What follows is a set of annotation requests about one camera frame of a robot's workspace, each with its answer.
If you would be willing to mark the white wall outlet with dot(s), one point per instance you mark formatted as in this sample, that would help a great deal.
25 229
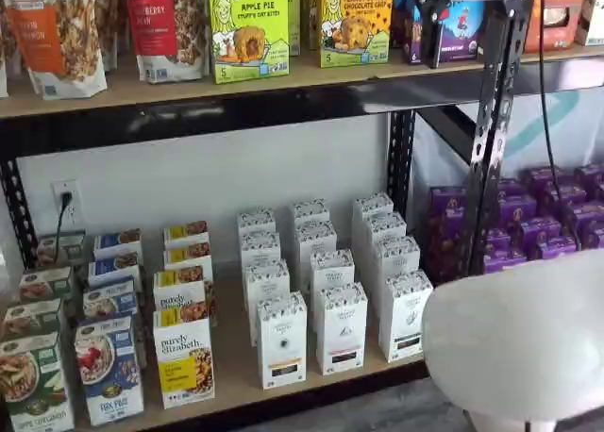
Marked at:
73 215

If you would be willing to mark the blue Z Bar snack box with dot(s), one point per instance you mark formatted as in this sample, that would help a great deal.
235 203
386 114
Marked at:
462 26

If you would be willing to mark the white snack box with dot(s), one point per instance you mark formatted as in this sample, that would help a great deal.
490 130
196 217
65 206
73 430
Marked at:
593 12

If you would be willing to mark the black metal shelving rack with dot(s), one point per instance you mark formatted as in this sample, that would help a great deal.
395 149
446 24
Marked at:
566 71
189 118

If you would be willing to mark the green apple cinnamon oatmeal box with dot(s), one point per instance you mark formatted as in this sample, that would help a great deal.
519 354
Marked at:
30 319
45 283
33 385
73 250

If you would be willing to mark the yellow Bobo's peanut butter box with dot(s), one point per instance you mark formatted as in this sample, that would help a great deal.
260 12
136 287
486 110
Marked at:
356 31

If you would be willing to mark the white tea box pink strip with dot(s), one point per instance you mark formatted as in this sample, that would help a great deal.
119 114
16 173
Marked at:
313 243
340 328
309 210
332 271

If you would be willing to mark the red label granola bag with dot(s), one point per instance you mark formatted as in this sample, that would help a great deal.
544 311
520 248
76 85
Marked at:
160 26

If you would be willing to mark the yellow label purely elizabeth box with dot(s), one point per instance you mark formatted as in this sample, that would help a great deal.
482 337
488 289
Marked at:
179 293
186 231
186 257
181 352

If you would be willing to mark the orange label granola bag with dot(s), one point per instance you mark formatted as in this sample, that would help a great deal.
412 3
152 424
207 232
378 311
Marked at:
112 21
61 36

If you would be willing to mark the white tea box green strip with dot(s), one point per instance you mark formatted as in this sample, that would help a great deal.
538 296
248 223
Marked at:
396 257
384 227
406 319
373 203

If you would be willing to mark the green Bobo's apple pie box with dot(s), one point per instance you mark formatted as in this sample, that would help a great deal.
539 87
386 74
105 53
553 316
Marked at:
250 36
294 17

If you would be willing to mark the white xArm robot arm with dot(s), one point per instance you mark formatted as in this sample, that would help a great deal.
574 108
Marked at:
509 337

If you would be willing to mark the orange Annie's snack box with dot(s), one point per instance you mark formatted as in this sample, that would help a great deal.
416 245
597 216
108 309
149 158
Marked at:
561 17

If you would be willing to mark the white tea box orange strip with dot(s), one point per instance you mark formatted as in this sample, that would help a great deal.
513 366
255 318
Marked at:
256 220
280 337
266 281
259 248

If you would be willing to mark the blue label granola bag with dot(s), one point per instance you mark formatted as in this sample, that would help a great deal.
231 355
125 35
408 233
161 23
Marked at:
2 50

